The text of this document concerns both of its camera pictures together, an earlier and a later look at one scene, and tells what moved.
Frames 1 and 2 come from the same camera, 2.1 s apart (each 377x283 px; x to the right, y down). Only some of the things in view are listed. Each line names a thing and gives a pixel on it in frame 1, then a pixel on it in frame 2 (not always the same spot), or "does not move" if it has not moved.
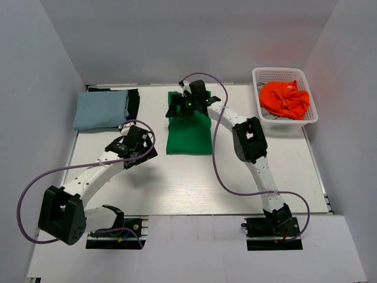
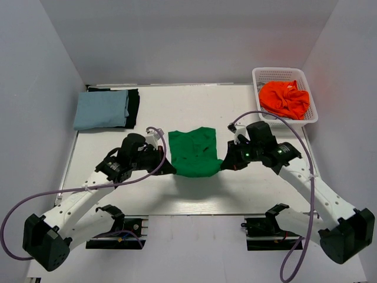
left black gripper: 151,154 to 158,155
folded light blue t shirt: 101,109 does not move
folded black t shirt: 132,98 does not move
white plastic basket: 283,98 does not move
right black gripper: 177,99 to 229,163
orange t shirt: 284,98 does not move
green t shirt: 189,135 to 194,153
